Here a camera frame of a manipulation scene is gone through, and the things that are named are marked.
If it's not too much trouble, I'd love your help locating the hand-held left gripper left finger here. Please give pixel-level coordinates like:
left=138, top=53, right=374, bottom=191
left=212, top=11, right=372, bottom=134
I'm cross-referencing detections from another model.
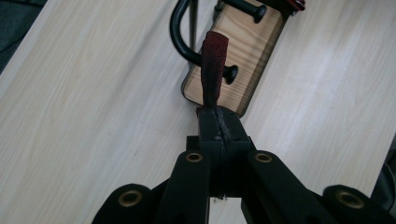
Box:
left=186, top=106, right=227, bottom=198

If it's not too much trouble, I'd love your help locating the black hook rack wooden base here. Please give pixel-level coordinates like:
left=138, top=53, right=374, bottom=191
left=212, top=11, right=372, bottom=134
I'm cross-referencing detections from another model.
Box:
left=169, top=0, right=301, bottom=119

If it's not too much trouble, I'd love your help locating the striped red bow tie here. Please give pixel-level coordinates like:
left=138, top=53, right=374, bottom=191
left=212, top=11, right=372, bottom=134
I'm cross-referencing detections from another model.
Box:
left=285, top=0, right=306, bottom=12

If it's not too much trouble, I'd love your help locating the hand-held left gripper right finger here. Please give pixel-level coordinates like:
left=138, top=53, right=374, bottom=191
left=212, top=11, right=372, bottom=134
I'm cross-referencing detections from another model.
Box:
left=217, top=105, right=257, bottom=198

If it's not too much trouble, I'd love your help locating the dark red bow tie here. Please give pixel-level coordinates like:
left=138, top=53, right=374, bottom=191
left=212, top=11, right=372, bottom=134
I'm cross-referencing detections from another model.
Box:
left=200, top=30, right=230, bottom=109

